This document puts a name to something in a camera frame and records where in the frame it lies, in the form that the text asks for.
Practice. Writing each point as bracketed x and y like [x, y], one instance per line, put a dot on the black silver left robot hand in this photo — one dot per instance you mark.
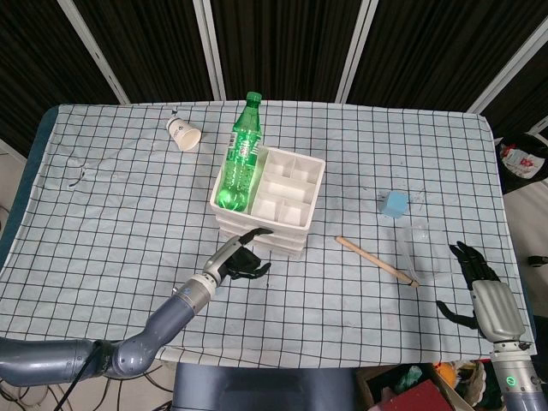
[222, 261]

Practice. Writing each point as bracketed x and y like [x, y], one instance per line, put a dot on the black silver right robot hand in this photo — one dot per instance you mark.
[496, 308]

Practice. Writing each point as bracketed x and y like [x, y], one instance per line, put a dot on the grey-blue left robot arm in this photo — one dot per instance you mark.
[171, 308]

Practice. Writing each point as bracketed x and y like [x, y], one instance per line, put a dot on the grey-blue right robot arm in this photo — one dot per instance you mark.
[514, 377]

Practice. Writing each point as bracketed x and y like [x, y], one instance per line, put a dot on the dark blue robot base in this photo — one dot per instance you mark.
[265, 389]

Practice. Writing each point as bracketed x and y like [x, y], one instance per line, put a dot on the cardboard box with clutter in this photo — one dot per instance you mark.
[411, 396]

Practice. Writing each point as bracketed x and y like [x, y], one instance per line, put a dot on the clear plastic cup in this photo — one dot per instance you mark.
[428, 252]

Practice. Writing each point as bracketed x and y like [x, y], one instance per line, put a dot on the green plastic bottle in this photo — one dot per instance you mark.
[242, 158]

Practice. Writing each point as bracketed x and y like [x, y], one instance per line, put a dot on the black-grid checkered tablecloth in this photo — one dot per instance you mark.
[128, 214]

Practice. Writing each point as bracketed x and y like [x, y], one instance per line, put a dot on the wooden stick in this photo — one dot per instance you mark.
[377, 260]

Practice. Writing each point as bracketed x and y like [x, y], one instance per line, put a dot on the white paper cup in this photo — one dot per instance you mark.
[184, 135]

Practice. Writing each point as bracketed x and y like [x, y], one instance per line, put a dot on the black bag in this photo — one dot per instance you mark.
[524, 164]

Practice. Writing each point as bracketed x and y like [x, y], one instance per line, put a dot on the blue foam cube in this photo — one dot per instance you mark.
[393, 204]

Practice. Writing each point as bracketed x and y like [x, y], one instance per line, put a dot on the white storage box frame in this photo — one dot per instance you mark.
[282, 188]

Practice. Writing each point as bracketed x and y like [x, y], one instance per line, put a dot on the white partition frame post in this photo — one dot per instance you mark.
[210, 51]
[505, 68]
[96, 51]
[355, 51]

